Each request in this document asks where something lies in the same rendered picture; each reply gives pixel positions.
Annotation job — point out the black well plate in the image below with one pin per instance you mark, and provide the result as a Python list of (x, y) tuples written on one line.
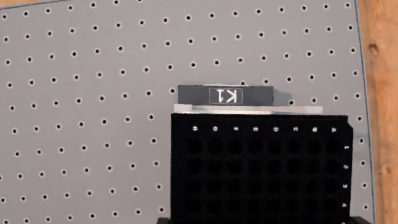
[(315, 147)]

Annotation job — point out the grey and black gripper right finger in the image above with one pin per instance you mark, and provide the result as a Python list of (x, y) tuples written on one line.
[(358, 220)]

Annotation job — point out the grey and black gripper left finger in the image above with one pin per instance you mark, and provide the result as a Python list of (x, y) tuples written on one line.
[(164, 221)]

